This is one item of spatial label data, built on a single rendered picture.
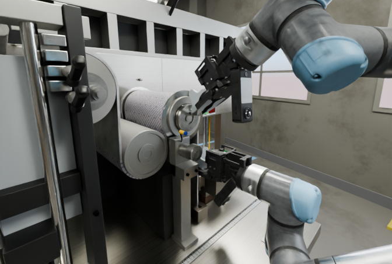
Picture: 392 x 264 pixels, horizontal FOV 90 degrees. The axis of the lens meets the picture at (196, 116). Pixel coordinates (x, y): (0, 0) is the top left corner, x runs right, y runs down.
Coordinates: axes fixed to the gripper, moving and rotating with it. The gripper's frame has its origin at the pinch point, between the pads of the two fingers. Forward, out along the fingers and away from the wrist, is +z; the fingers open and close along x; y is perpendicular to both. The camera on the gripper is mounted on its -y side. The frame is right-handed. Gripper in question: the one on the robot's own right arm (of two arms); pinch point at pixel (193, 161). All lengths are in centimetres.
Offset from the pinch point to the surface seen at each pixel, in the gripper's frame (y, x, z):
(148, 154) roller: 8.1, 17.6, -2.5
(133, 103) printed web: 18.6, 11.8, 15.4
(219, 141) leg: -22, -71, 47
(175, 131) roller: 12.8, 9.9, -3.5
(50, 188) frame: 13.2, 38.5, -14.9
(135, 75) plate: 27.3, 3.3, 30.1
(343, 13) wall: 97, -246, 15
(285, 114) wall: -28, -256, 72
